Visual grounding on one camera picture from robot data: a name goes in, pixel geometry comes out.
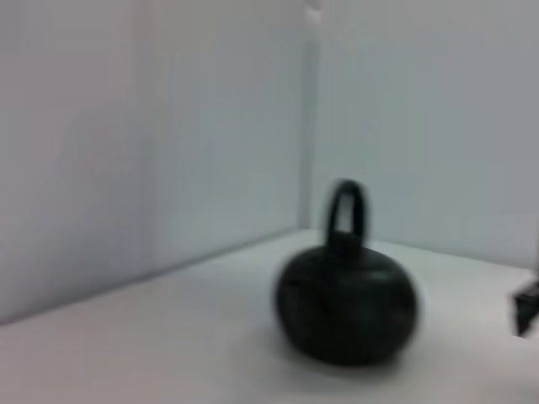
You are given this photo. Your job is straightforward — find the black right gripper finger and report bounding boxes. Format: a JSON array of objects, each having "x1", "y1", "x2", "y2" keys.
[{"x1": 512, "y1": 279, "x2": 539, "y2": 338}]

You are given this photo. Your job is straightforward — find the black round teapot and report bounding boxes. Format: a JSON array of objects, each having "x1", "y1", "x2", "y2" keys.
[{"x1": 273, "y1": 178, "x2": 422, "y2": 367}]

